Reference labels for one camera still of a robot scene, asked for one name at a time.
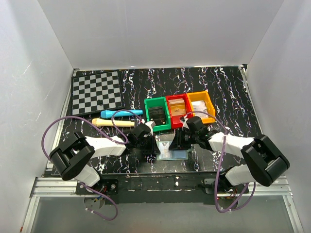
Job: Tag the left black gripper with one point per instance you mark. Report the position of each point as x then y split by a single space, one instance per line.
150 146

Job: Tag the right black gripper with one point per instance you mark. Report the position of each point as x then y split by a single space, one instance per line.
180 140

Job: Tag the white VIP card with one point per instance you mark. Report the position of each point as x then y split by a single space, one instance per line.
165 153

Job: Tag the green card holder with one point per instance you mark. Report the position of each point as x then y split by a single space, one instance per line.
177 154

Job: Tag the green plastic bin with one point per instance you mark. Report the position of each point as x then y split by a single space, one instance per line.
160 101

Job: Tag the red plastic bin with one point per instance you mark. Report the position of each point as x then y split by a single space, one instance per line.
175 121

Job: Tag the yellow plastic bin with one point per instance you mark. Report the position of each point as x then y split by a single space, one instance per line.
203 95

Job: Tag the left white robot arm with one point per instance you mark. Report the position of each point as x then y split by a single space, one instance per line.
71 157

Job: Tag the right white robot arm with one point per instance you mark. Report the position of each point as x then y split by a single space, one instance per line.
264 162

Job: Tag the black card in green bin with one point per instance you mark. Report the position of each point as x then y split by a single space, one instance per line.
157 114

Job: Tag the orange card in red bin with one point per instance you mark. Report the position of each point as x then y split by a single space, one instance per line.
177 107

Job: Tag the white card in yellow bin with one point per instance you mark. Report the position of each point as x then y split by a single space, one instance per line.
199 105

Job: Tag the blue plastic crayon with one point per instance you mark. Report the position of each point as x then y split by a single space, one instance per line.
107 114

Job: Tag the cream plastic crayon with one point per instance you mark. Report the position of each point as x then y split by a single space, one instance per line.
98 122

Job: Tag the checkered chessboard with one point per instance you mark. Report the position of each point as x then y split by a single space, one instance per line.
88 89

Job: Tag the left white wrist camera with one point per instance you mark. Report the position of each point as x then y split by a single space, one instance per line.
151 125

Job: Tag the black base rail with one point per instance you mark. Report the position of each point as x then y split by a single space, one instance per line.
186 187

